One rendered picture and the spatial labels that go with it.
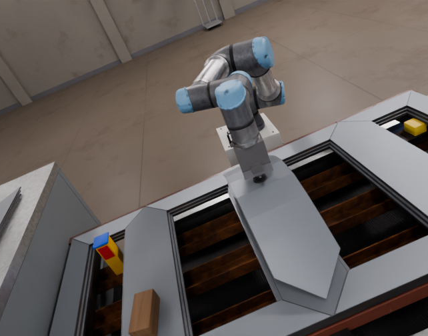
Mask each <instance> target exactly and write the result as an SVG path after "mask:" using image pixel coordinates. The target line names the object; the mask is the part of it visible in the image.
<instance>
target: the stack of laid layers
mask: <svg viewBox="0 0 428 336"><path fill-rule="evenodd" d="M404 115H408V116H410V117H412V118H414V119H417V120H419V121H421V122H423V123H425V124H427V125H428V115H427V114H425V113H423V112H420V111H418V110H416V109H414V108H412V107H409V106H405V107H402V108H400V109H398V110H396V111H393V112H391V113H388V114H386V115H384V116H382V117H380V118H378V119H375V120H373V121H372V122H374V123H376V124H378V125H379V126H382V125H384V124H386V123H389V122H391V121H393V120H396V119H398V118H400V117H402V116H404ZM327 149H331V150H332V151H334V152H335V153H336V154H337V155H338V156H340V158H342V159H343V160H344V161H346V162H347V163H348V164H349V165H350V166H352V168H354V169H355V170H356V171H358V172H359V173H360V174H361V175H362V176H364V178H366V179H367V180H368V181H370V182H371V183H372V184H373V185H374V186H376V188H378V189H379V190H380V191H382V192H383V193H384V194H385V195H386V196H388V198H390V199H391V200H392V201H394V202H395V203H396V204H397V205H398V206H400V208H402V209H403V210H404V211H405V212H407V213H408V214H409V215H410V216H412V218H414V219H415V220H416V221H417V222H419V223H420V224H421V225H422V226H424V228H426V229H427V230H428V216H427V215H426V214H424V213H423V212H422V211H420V210H419V209H418V208H416V206H414V205H413V204H412V203H410V202H409V201H408V200H406V198H404V197H403V196H401V195H400V194H399V193H398V192H396V191H395V190H394V189H392V188H391V187H390V186H388V184H386V183H385V182H384V181H382V180H381V179H380V178H378V176H376V175H375V174H374V173H372V172H371V171H370V170H368V169H367V168H366V167H365V166H363V165H362V164H361V163H360V162H358V161H357V160H356V159H354V158H353V157H352V156H350V154H348V153H347V152H346V151H344V150H343V149H342V148H340V147H339V146H338V145H337V144H335V143H334V142H333V141H332V140H330V139H329V140H327V141H325V142H322V143H320V144H318V145H316V146H314V147H311V148H309V149H306V150H304V151H302V152H300V153H298V154H295V155H293V156H291V157H288V158H286V159H284V160H283V162H284V163H285V164H286V165H287V166H290V165H293V164H295V163H298V162H300V161H302V160H304V159H306V158H309V157H311V156H314V155H316V154H318V153H320V152H322V151H325V150H327ZM227 193H228V195H229V197H230V199H231V202H232V204H233V206H234V208H235V210H236V212H237V215H238V217H239V219H240V221H241V224H242V226H243V228H244V230H245V232H246V234H247V237H248V239H249V241H250V243H251V246H252V248H253V250H254V252H255V254H256V256H257V259H258V261H259V263H260V265H261V268H262V270H263V272H264V274H265V276H266V278H267V281H268V283H269V285H270V287H271V290H272V292H273V294H274V296H275V298H276V300H277V301H279V300H284V301H287V302H290V303H294V304H296V305H300V306H302V307H306V308H309V309H312V310H315V311H318V312H321V313H325V314H328V315H331V317H329V318H327V319H324V320H322V321H320V322H318V323H315V324H313V325H311V326H308V327H306V328H304V329H302V330H300V331H297V332H295V333H292V334H290V335H288V336H306V335H308V334H310V333H313V332H315V331H318V330H320V329H322V328H324V327H326V326H329V325H331V324H333V323H336V322H338V321H340V320H342V319H345V318H347V317H350V316H352V315H354V314H356V313H358V312H360V311H363V310H365V309H368V308H370V307H372V306H374V305H376V304H379V303H381V302H384V301H386V300H388V299H390V298H392V297H395V296H397V295H400V294H402V293H404V292H406V291H408V290H411V289H413V288H415V287H418V286H420V285H422V284H424V283H427V282H428V274H427V275H424V276H422V277H420V278H418V279H416V280H413V281H411V282H408V283H406V284H404V285H402V286H400V287H397V288H395V289H392V290H390V291H388V292H386V293H384V294H382V295H379V296H377V297H374V298H372V299H370V300H368V301H365V302H363V303H361V304H358V305H356V306H354V307H352V308H350V309H347V310H345V311H342V312H340V313H338V314H336V315H335V312H336V308H337V305H338V302H339V298H340V296H341V292H342V289H343V286H344V283H345V279H346V276H347V273H348V270H350V268H349V267H348V266H347V264H346V263H345V262H344V260H343V259H342V258H341V256H340V255H339V257H338V260H337V264H336V267H335V272H334V274H333V279H332V282H331V286H330V289H329V293H328V296H327V299H324V298H322V297H319V296H316V295H314V294H312V293H309V292H306V291H304V290H302V289H299V288H296V287H294V286H292V285H289V284H287V283H284V282H282V281H279V280H277V279H274V277H273V275H272V273H271V271H270V269H269V266H268V264H267V262H266V260H265V258H264V256H263V254H262V252H261V250H260V248H259V245H258V243H257V241H256V239H255V237H254V235H253V232H252V230H251V228H250V226H249V224H248V222H247V220H246V218H245V216H244V214H243V212H242V210H241V207H240V205H239V203H238V201H237V199H236V197H235V195H234V193H233V191H232V189H231V187H230V185H229V183H228V184H227V185H224V186H222V187H220V188H218V189H216V190H213V191H211V192H208V193H206V194H204V195H202V196H200V197H197V198H195V199H192V200H190V201H188V202H186V203H184V204H181V205H179V206H177V207H174V208H172V209H170V210H168V211H167V218H168V222H169V231H170V236H171V244H172V250H173V258H174V263H175V271H176V276H177V284H178V290H179V298H180V303H181V311H182V316H183V324H184V330H185V336H194V334H193V326H192V322H191V315H190V310H189V304H188V299H187V292H186V288H185V280H184V276H183V269H182V264H181V258H180V253H179V246H178V242H177V234H176V230H175V223H174V218H173V217H174V216H176V215H179V214H181V213H184V212H186V211H188V210H190V209H192V208H195V207H197V206H200V205H202V204H204V203H206V202H208V201H211V200H213V199H216V198H218V197H220V196H222V195H224V194H227ZM110 238H112V240H113V241H114V243H115V242H117V241H120V240H122V239H124V252H125V229H124V230H122V231H120V232H118V233H115V234H113V235H110ZM95 256H96V249H93V243H92V244H90V245H89V251H88V256H87V263H86V268H85V275H84V280H83V288H82V292H81V300H80V304H79V312H78V316H77V324H76V328H75V336H85V330H86V324H87V315H88V310H89V300H90V295H91V286H92V280H93V271H94V265H95Z"/></svg>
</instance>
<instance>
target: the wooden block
mask: <svg viewBox="0 0 428 336"><path fill-rule="evenodd" d="M159 303H160V298H159V296H158V294H156V292H155V291H154V289H149V290H146V291H142V292H140V293H136V294H134V299H133V307H132V312H131V319H130V324H129V332H128V333H129V334H130V336H157V327H158V318H159Z"/></svg>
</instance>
